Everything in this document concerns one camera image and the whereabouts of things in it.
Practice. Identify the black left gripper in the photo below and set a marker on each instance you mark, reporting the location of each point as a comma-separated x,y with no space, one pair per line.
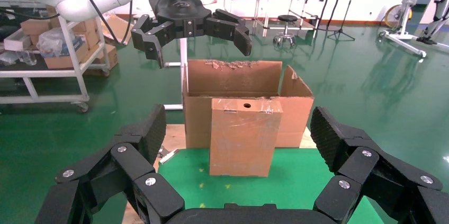
179,8

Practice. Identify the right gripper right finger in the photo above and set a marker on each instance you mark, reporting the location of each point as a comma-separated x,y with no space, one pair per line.
364,166

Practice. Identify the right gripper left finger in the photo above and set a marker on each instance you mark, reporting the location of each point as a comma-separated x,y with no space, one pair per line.
133,159

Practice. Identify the large open cardboard carton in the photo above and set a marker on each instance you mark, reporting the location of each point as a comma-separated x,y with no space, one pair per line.
231,78

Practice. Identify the flat cardboard sheet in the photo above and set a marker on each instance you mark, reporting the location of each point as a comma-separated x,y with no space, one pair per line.
117,27

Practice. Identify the brown cardboard box under cart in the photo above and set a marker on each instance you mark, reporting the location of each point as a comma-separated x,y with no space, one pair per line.
108,57

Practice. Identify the tall brown cardboard box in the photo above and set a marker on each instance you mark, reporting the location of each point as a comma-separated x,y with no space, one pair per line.
87,29

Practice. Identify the wide brown cardboard box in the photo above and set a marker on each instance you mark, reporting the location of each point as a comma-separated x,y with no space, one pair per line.
66,61

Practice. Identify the small brown cardboard box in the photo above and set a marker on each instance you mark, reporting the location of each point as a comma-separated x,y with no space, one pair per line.
35,26

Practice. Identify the white flat box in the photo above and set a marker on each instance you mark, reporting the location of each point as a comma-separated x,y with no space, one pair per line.
15,40

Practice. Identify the green cloth mat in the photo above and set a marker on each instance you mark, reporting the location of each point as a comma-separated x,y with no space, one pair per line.
291,180

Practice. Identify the black round swivel stool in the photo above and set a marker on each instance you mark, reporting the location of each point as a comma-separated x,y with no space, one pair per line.
287,18

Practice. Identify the white wheeled shelf cart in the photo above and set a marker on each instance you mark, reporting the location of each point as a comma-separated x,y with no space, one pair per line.
75,61

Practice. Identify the clear plastic bag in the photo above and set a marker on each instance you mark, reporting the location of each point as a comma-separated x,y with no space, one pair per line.
56,41

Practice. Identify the black tripod microphone stand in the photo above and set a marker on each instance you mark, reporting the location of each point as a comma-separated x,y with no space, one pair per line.
342,31

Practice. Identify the black disc base curved stand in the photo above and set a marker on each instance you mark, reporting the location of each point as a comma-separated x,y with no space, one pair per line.
329,28

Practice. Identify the clear plastic bottle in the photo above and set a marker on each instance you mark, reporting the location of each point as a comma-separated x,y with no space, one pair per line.
27,57

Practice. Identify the yellow wheel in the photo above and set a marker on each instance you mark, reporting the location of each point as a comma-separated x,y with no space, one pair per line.
392,15

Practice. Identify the grey white equipment stand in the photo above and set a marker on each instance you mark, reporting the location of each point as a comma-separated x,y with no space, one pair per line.
438,15

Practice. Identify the white machine stand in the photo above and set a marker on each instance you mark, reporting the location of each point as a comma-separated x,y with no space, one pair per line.
408,1

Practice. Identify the white pipe frame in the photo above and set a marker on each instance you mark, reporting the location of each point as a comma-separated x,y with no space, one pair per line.
183,50

